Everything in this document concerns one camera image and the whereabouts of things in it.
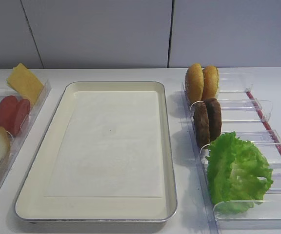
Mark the brown meat patty left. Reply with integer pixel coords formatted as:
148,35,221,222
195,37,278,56
193,102,210,148

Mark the brown meat patty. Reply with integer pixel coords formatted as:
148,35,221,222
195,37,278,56
193,102,210,148
204,98,222,142

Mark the brown meat patty right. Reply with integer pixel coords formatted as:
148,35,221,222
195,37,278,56
204,98,222,142

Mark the green lettuce leaf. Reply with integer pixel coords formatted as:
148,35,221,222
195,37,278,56
206,132,273,215

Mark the red tomato slice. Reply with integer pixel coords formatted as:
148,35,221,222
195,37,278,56
0,96,19,136
10,99,30,136

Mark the yellow cheese slice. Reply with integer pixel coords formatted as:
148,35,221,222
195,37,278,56
7,63,44,106

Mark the white paper liner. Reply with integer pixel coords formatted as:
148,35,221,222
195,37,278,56
46,91,162,197

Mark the cream metal tray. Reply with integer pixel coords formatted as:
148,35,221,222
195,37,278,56
15,81,178,222

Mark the golden bun left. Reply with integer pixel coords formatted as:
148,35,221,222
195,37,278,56
185,63,204,103

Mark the golden bun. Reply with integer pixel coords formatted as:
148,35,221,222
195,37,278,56
201,66,219,100
185,63,204,103

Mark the golden bun right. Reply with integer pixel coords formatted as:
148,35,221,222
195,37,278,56
201,66,219,100

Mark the right clear acrylic rack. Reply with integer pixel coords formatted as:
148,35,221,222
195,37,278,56
182,73,281,234

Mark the clear acrylic rack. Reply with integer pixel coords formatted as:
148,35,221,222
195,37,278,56
182,73,281,234
0,79,51,188

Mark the left clear acrylic rack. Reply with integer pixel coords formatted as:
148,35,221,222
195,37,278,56
0,79,51,188

